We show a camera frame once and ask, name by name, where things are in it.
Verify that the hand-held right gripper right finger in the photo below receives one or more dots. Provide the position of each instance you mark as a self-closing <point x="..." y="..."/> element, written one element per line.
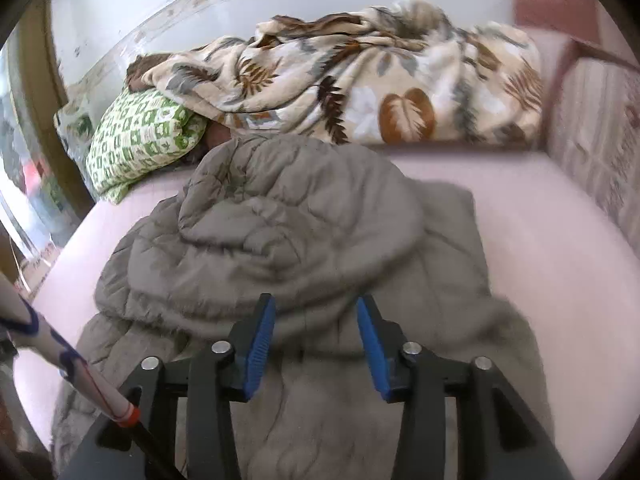
<point x="372" y="345"/>

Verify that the striped sofa back cushion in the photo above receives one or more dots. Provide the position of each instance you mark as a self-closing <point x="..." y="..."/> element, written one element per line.
<point x="595" y="130"/>

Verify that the pink sofa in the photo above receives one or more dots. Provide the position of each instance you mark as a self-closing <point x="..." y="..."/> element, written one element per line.
<point x="540" y="240"/>

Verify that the white patterned rod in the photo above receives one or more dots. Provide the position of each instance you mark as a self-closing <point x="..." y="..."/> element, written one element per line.
<point x="50" y="345"/>

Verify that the leaf print blanket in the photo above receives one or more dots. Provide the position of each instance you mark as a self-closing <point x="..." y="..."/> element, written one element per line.
<point x="360" y="75"/>

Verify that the green patterned pillow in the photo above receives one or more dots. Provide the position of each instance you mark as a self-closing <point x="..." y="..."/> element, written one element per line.
<point x="145" y="135"/>

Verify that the grey quilted hooded jacket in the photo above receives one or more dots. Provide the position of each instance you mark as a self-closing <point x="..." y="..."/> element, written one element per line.
<point x="300" y="225"/>

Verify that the wooden door frame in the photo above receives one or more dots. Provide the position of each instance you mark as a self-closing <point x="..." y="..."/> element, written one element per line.
<point x="45" y="110"/>

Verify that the printed plastic bag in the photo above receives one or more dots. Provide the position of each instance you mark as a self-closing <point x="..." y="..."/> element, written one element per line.
<point x="75" y="130"/>

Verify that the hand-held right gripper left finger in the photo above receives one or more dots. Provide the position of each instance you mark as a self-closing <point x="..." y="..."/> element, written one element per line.
<point x="260" y="345"/>

